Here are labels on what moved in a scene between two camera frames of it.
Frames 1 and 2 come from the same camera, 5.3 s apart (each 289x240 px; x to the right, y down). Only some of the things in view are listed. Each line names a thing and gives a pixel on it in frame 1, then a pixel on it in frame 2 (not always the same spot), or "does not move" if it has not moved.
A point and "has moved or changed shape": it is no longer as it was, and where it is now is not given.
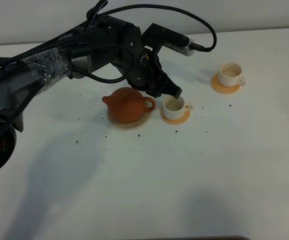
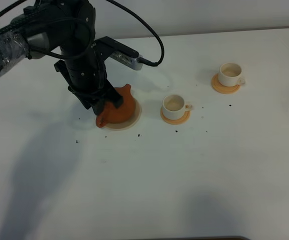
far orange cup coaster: [222, 89] does not move
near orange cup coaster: [176, 122] does not move
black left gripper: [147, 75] -> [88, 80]
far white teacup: [229, 75] does not move
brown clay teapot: [127, 105] has moved or changed shape
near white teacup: [173, 108] does not move
